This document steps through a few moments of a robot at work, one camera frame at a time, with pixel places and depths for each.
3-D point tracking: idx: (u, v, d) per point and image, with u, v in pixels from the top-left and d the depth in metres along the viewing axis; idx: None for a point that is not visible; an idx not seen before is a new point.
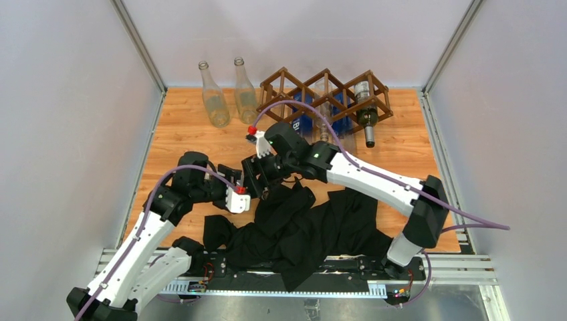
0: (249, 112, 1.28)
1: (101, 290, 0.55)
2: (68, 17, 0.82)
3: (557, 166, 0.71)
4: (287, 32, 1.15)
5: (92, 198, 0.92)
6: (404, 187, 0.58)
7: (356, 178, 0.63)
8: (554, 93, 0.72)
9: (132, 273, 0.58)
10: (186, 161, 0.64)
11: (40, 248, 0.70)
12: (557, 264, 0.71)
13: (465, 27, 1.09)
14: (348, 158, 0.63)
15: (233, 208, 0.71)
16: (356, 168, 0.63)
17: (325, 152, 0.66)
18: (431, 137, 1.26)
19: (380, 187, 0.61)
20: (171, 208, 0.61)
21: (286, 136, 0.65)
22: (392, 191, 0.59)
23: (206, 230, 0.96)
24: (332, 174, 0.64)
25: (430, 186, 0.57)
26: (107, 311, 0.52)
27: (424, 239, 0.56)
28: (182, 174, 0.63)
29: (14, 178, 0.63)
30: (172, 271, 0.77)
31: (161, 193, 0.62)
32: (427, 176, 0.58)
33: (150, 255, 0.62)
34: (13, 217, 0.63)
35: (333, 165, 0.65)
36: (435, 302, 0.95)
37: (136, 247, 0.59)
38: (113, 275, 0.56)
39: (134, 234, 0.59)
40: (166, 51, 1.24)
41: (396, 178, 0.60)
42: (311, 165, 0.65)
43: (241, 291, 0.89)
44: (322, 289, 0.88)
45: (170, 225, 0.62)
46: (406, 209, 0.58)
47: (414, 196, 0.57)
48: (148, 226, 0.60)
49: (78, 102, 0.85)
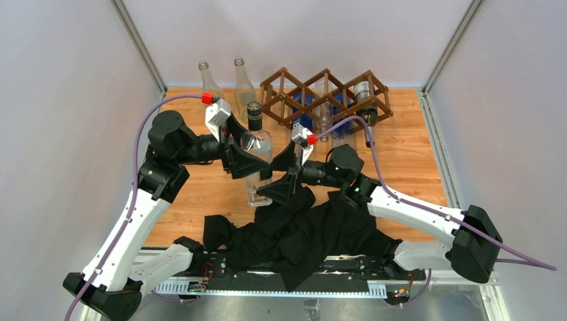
0: None
1: (97, 275, 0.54)
2: (68, 17, 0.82)
3: (556, 167, 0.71)
4: (287, 32, 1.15)
5: (92, 198, 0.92)
6: (445, 218, 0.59)
7: (396, 210, 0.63)
8: (553, 95, 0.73)
9: (126, 256, 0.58)
10: (155, 136, 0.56)
11: (41, 249, 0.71)
12: (559, 265, 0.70)
13: (465, 28, 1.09)
14: (387, 190, 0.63)
15: (206, 119, 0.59)
16: (395, 199, 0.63)
17: (364, 184, 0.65)
18: (431, 136, 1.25)
19: (422, 219, 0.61)
20: (163, 184, 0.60)
21: (356, 171, 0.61)
22: (432, 222, 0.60)
23: (205, 229, 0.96)
24: (372, 205, 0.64)
25: (472, 216, 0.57)
26: (103, 297, 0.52)
27: (475, 273, 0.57)
28: (160, 150, 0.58)
29: (15, 179, 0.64)
30: (171, 262, 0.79)
31: (150, 170, 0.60)
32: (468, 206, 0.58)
33: (144, 236, 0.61)
34: (15, 217, 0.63)
35: (374, 197, 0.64)
36: (436, 303, 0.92)
37: (128, 229, 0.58)
38: (107, 261, 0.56)
39: (125, 216, 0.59)
40: (166, 51, 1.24)
41: (436, 208, 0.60)
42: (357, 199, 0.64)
43: (241, 291, 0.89)
44: (322, 288, 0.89)
45: (164, 202, 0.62)
46: (446, 239, 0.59)
47: (455, 227, 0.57)
48: (139, 206, 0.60)
49: (79, 103, 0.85)
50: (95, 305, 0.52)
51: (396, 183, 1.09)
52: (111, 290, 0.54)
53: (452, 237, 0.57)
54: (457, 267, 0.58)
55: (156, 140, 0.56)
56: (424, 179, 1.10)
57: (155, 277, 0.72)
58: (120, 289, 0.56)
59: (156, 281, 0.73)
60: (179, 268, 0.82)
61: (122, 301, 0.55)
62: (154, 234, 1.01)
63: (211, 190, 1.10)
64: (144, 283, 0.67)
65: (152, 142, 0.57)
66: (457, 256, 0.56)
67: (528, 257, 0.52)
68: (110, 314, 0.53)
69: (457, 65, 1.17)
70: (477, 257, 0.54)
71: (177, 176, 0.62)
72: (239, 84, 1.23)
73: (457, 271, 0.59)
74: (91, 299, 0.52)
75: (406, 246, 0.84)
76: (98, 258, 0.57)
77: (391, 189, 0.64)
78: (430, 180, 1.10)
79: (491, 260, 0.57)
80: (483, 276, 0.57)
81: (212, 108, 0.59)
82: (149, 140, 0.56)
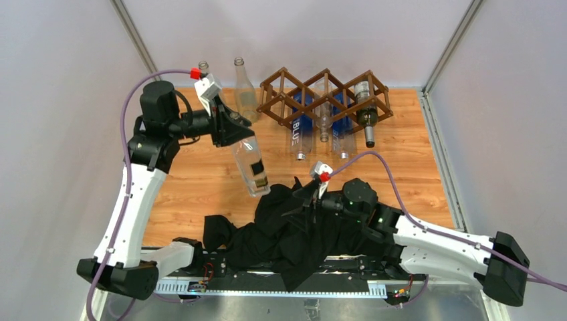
0: (249, 112, 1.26)
1: (111, 255, 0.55)
2: (67, 17, 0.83)
3: (556, 166, 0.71)
4: (287, 32, 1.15)
5: (90, 199, 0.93)
6: (475, 247, 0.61)
7: (423, 239, 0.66)
8: (551, 95, 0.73)
9: (136, 231, 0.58)
10: (148, 99, 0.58)
11: (38, 249, 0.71)
12: (559, 266, 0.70)
13: (465, 28, 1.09)
14: (412, 220, 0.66)
15: (198, 92, 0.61)
16: (421, 229, 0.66)
17: (388, 216, 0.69)
18: (431, 136, 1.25)
19: (450, 248, 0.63)
20: (157, 152, 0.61)
21: (370, 201, 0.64)
22: (462, 251, 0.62)
23: (205, 229, 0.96)
24: (397, 236, 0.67)
25: (502, 244, 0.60)
26: (124, 273, 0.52)
27: (506, 296, 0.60)
28: (153, 117, 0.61)
29: (13, 179, 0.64)
30: (178, 252, 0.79)
31: (140, 144, 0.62)
32: (497, 234, 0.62)
33: (148, 209, 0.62)
34: (15, 217, 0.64)
35: (400, 227, 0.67)
36: (436, 303, 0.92)
37: (132, 204, 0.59)
38: (117, 239, 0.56)
39: (124, 192, 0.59)
40: (166, 51, 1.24)
41: (465, 237, 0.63)
42: (380, 230, 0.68)
43: (241, 291, 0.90)
44: (322, 289, 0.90)
45: (160, 172, 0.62)
46: (479, 268, 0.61)
47: (487, 255, 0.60)
48: (136, 180, 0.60)
49: (77, 103, 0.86)
50: (116, 283, 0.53)
51: (396, 183, 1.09)
52: (128, 267, 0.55)
53: (485, 266, 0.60)
54: (488, 290, 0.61)
55: (149, 103, 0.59)
56: (424, 179, 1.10)
57: (164, 263, 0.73)
58: (136, 264, 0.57)
59: (170, 265, 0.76)
60: (182, 264, 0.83)
61: (140, 276, 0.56)
62: (154, 234, 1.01)
63: (210, 190, 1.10)
64: (158, 263, 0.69)
65: (144, 107, 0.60)
66: (493, 283, 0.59)
67: (541, 277, 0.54)
68: (132, 291, 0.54)
69: (458, 65, 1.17)
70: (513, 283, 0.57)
71: (170, 145, 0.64)
72: (239, 84, 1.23)
73: (488, 294, 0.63)
74: (113, 279, 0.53)
75: (414, 252, 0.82)
76: (107, 238, 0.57)
77: (415, 219, 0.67)
78: (430, 179, 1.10)
79: (521, 283, 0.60)
80: (517, 301, 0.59)
81: (204, 82, 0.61)
82: (142, 103, 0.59)
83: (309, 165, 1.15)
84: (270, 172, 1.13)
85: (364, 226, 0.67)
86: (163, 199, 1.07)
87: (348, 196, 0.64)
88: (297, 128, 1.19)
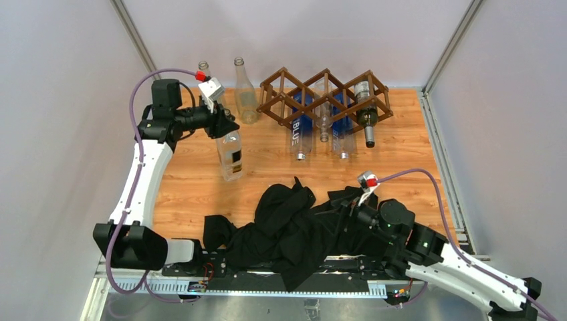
0: (249, 112, 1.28)
1: (128, 216, 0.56)
2: (68, 17, 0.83)
3: (556, 166, 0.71)
4: (287, 33, 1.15)
5: (92, 199, 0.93)
6: (515, 290, 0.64)
7: (467, 273, 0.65)
8: (551, 95, 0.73)
9: (149, 196, 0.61)
10: (159, 87, 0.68)
11: (40, 249, 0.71)
12: (559, 266, 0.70)
13: (465, 28, 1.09)
14: (459, 252, 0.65)
15: (208, 93, 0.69)
16: (465, 263, 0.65)
17: (430, 239, 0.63)
18: (431, 136, 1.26)
19: (491, 286, 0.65)
20: (166, 128, 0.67)
21: (410, 225, 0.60)
22: (502, 292, 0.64)
23: (206, 229, 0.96)
24: (441, 264, 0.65)
25: (533, 289, 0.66)
26: (142, 229, 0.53)
27: None
28: (162, 101, 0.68)
29: (15, 180, 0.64)
30: (179, 243, 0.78)
31: (149, 124, 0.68)
32: (531, 279, 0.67)
33: (158, 180, 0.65)
34: (16, 218, 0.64)
35: (444, 257, 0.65)
36: (436, 303, 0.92)
37: (144, 172, 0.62)
38: (132, 201, 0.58)
39: (138, 160, 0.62)
40: (166, 52, 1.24)
41: (505, 279, 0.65)
42: (421, 253, 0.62)
43: (242, 291, 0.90)
44: (322, 289, 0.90)
45: (169, 149, 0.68)
46: (509, 306, 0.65)
47: (523, 300, 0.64)
48: (148, 152, 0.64)
49: (78, 103, 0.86)
50: (134, 241, 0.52)
51: (396, 183, 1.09)
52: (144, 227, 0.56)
53: (519, 309, 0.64)
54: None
55: (160, 89, 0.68)
56: (424, 179, 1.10)
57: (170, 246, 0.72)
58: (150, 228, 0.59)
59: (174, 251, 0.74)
60: (183, 259, 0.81)
61: (152, 239, 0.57)
62: None
63: (210, 190, 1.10)
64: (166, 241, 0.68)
65: (155, 93, 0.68)
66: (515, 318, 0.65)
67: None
68: (147, 250, 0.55)
69: (458, 65, 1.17)
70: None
71: (176, 126, 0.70)
72: (239, 84, 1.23)
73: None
74: (130, 236, 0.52)
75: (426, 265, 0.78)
76: (122, 203, 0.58)
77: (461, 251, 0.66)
78: (430, 179, 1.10)
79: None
80: None
81: (211, 84, 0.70)
82: (154, 89, 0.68)
83: (309, 165, 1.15)
84: (270, 171, 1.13)
85: (402, 250, 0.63)
86: (164, 199, 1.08)
87: (386, 219, 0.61)
88: (297, 128, 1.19)
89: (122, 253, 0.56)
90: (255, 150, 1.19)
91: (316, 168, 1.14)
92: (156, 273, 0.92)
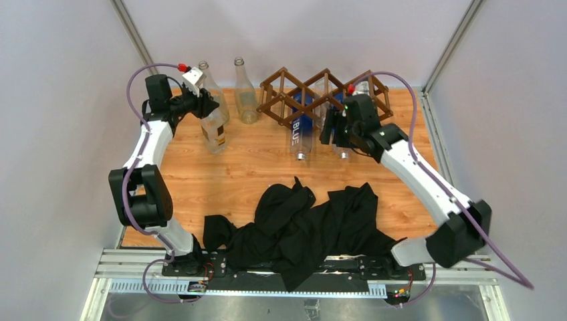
0: (249, 112, 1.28)
1: (139, 162, 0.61)
2: (69, 18, 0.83)
3: (555, 167, 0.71)
4: (287, 33, 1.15)
5: (92, 199, 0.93)
6: (450, 198, 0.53)
7: (408, 170, 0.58)
8: (551, 95, 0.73)
9: (156, 155, 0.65)
10: (152, 84, 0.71)
11: (39, 249, 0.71)
12: (557, 266, 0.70)
13: (465, 29, 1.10)
14: (411, 148, 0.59)
15: (192, 81, 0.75)
16: (412, 160, 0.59)
17: (390, 133, 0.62)
18: (431, 136, 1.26)
19: (426, 188, 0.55)
20: (166, 116, 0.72)
21: (361, 105, 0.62)
22: (435, 196, 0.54)
23: (206, 230, 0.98)
24: (387, 156, 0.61)
25: (476, 210, 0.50)
26: (152, 168, 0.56)
27: (441, 253, 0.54)
28: (156, 95, 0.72)
29: (14, 180, 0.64)
30: (181, 228, 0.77)
31: (152, 117, 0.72)
32: (480, 200, 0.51)
33: (162, 150, 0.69)
34: (15, 218, 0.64)
35: (394, 148, 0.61)
36: (436, 303, 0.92)
37: (152, 138, 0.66)
38: (142, 153, 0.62)
39: (145, 130, 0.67)
40: (166, 52, 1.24)
41: (446, 186, 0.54)
42: (374, 140, 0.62)
43: (241, 291, 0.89)
44: (322, 289, 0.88)
45: (170, 132, 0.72)
46: (439, 218, 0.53)
47: (454, 210, 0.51)
48: (154, 126, 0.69)
49: (77, 102, 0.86)
50: (147, 180, 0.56)
51: (396, 184, 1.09)
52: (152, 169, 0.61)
53: (445, 217, 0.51)
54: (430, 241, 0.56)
55: (153, 85, 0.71)
56: None
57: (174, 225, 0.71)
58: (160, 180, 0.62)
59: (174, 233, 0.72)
60: (183, 249, 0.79)
61: (163, 184, 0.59)
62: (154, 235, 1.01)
63: (210, 190, 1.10)
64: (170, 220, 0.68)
65: (149, 89, 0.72)
66: (440, 233, 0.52)
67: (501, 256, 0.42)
68: (157, 192, 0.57)
69: (457, 65, 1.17)
70: (457, 247, 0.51)
71: (174, 114, 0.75)
72: (239, 84, 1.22)
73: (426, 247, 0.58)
74: (142, 174, 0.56)
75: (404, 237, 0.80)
76: (132, 156, 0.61)
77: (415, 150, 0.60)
78: None
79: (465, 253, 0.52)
80: (446, 259, 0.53)
81: (195, 73, 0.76)
82: (146, 87, 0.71)
83: (309, 165, 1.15)
84: (270, 171, 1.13)
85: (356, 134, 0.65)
86: None
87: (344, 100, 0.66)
88: (297, 128, 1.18)
89: (132, 203, 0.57)
90: (255, 150, 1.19)
91: (317, 168, 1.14)
92: (156, 273, 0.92)
